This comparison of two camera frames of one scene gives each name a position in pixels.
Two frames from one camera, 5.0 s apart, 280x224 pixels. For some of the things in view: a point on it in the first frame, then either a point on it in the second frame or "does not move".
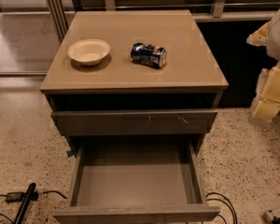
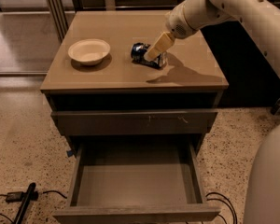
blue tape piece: (69, 153) does not move
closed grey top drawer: (133, 122) does not move
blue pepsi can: (148, 54) does not move
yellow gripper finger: (273, 91) -> (177, 26)
